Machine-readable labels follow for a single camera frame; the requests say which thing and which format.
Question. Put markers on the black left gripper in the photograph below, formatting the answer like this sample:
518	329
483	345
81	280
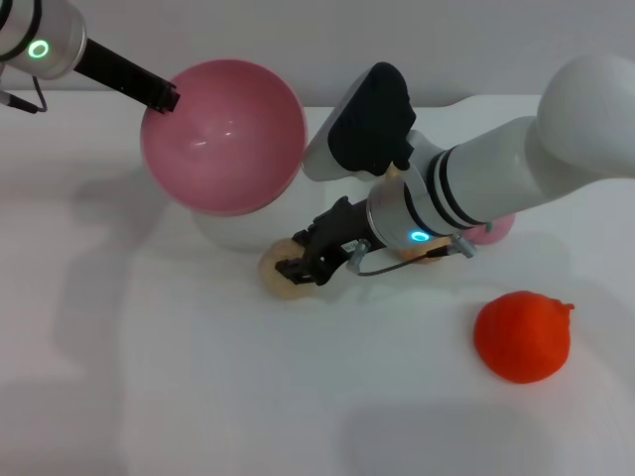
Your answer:
114	74

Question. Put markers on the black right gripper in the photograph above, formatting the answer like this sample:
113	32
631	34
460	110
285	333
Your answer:
337	233

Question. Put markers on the round beige egg yolk pastry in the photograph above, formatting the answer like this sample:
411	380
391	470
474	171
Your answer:
273	282

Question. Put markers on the pink plastic bowl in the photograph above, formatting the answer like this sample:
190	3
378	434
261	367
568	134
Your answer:
223	144

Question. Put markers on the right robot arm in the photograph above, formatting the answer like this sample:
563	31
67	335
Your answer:
496	173

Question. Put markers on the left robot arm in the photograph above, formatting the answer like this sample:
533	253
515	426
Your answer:
35	35

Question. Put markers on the long golden bread loaf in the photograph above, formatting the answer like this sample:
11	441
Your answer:
421	253

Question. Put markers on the pink bun with green leaf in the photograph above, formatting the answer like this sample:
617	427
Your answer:
491	233

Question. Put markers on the red-orange persimmon toy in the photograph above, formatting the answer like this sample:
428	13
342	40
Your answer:
521	342

